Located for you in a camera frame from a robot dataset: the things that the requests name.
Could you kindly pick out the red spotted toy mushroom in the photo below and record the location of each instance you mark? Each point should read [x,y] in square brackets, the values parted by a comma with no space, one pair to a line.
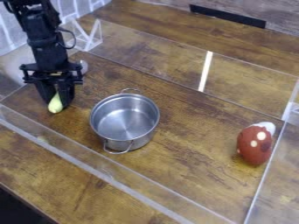
[256,142]

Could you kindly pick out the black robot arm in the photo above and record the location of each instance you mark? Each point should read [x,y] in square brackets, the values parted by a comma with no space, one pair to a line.
[41,22]

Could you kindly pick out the clear acrylic triangle stand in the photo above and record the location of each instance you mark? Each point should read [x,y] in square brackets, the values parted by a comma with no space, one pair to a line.
[81,39]

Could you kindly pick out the small steel pot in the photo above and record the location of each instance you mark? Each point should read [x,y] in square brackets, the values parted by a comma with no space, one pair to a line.
[125,120]

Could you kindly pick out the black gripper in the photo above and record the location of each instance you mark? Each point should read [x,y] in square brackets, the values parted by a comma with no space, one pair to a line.
[66,75]

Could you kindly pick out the black bar on wall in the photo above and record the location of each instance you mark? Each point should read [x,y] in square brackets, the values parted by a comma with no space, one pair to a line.
[229,16]

